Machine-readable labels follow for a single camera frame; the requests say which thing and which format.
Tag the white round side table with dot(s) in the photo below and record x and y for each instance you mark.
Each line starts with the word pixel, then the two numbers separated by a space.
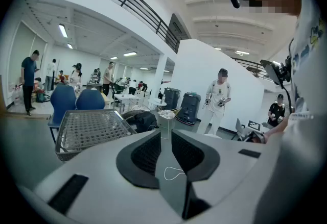
pixel 157 102

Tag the rectangular ceiling panel light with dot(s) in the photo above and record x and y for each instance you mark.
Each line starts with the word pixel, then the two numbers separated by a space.
pixel 129 53

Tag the clear water jug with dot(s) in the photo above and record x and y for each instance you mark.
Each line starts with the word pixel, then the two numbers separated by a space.
pixel 16 96

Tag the white square table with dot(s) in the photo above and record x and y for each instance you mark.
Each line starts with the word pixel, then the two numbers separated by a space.
pixel 125 97

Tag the black chest-mounted phone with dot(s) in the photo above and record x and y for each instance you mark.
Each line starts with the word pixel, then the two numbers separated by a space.
pixel 270 72

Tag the patterned cushion gold-frame chair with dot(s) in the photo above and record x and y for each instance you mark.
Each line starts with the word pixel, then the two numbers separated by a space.
pixel 139 107
pixel 167 113

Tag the dark grey wall panel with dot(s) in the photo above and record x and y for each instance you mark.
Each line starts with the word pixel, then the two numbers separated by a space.
pixel 176 29

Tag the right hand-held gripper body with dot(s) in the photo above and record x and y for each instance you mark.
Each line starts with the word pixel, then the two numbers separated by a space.
pixel 255 126

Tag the black stair railing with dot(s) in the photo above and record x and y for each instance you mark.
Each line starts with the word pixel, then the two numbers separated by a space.
pixel 251 66

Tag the person's white printed t-shirt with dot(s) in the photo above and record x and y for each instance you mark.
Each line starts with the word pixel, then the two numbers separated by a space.
pixel 301 167

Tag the black mesh-top table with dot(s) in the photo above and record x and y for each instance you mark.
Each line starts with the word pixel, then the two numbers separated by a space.
pixel 94 126

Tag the long ceiling tube light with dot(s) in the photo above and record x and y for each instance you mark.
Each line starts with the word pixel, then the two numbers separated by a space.
pixel 63 30

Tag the short ceiling tube light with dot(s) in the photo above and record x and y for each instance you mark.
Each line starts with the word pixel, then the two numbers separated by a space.
pixel 69 46

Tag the blue upholstered chair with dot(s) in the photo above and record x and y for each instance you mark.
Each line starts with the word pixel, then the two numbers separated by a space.
pixel 62 100
pixel 90 100

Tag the black wheeled cart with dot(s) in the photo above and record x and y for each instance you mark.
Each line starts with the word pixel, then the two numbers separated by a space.
pixel 170 98
pixel 190 109

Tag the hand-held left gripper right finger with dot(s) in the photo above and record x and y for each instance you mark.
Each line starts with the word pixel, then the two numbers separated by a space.
pixel 230 172

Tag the person's right forearm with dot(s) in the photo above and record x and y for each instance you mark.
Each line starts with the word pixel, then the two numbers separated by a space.
pixel 277 127

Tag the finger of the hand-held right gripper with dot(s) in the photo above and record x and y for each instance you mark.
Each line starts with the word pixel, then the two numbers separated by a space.
pixel 239 127

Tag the black backpack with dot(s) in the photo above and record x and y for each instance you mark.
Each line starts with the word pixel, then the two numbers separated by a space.
pixel 143 121

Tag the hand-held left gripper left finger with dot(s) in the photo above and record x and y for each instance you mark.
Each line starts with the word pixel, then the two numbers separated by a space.
pixel 97 179

